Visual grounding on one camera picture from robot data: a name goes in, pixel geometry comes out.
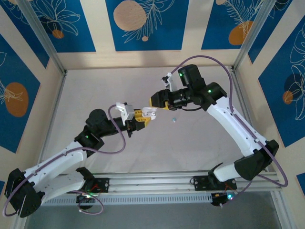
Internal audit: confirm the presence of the white earbud charging case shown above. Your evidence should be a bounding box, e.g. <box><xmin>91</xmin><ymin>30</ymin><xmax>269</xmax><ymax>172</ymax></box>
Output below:
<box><xmin>142</xmin><ymin>106</ymin><xmax>159</xmax><ymax>120</ymax></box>

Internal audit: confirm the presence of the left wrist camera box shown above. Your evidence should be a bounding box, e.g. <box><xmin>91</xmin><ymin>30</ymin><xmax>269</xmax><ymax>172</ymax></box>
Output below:
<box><xmin>115</xmin><ymin>102</ymin><xmax>136</xmax><ymax>126</ymax></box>

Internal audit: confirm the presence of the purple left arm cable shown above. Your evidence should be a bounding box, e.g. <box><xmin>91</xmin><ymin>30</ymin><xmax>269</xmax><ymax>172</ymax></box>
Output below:
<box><xmin>3</xmin><ymin>104</ymin><xmax>127</xmax><ymax>217</ymax></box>

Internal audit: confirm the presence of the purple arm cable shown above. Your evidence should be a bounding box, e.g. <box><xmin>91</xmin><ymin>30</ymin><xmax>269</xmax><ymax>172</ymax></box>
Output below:
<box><xmin>3</xmin><ymin>104</ymin><xmax>127</xmax><ymax>217</ymax></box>
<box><xmin>169</xmin><ymin>55</ymin><xmax>288</xmax><ymax>208</ymax></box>

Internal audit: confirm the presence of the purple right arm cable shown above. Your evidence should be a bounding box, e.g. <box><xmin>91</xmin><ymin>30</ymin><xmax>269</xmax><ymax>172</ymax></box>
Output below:
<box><xmin>169</xmin><ymin>55</ymin><xmax>288</xmax><ymax>208</ymax></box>

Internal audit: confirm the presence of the aluminium side rail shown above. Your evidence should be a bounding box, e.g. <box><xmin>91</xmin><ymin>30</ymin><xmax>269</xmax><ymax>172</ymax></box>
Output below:
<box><xmin>228</xmin><ymin>66</ymin><xmax>269</xmax><ymax>171</ymax></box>
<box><xmin>34</xmin><ymin>71</ymin><xmax>68</xmax><ymax>177</ymax></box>

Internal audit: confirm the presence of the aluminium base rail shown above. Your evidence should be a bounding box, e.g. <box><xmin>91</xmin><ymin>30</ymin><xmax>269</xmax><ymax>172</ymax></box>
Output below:
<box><xmin>40</xmin><ymin>170</ymin><xmax>283</xmax><ymax>198</ymax></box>

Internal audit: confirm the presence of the grey slotted cable duct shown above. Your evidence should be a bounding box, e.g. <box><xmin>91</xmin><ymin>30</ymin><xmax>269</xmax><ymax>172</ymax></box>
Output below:
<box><xmin>42</xmin><ymin>193</ymin><xmax>214</xmax><ymax>207</ymax></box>

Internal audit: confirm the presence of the aluminium frame post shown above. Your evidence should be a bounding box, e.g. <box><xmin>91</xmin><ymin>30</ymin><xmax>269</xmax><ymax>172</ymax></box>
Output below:
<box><xmin>18</xmin><ymin>0</ymin><xmax>67</xmax><ymax>74</ymax></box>
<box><xmin>270</xmin><ymin>190</ymin><xmax>291</xmax><ymax>229</ymax></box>
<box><xmin>232</xmin><ymin>0</ymin><xmax>278</xmax><ymax>71</ymax></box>
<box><xmin>12</xmin><ymin>216</ymin><xmax>31</xmax><ymax>229</ymax></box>

